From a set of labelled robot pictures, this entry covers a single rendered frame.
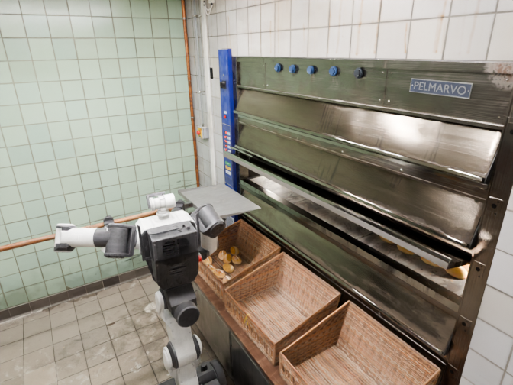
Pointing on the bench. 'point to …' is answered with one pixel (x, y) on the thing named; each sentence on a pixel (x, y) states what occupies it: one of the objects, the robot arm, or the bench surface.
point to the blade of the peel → (218, 199)
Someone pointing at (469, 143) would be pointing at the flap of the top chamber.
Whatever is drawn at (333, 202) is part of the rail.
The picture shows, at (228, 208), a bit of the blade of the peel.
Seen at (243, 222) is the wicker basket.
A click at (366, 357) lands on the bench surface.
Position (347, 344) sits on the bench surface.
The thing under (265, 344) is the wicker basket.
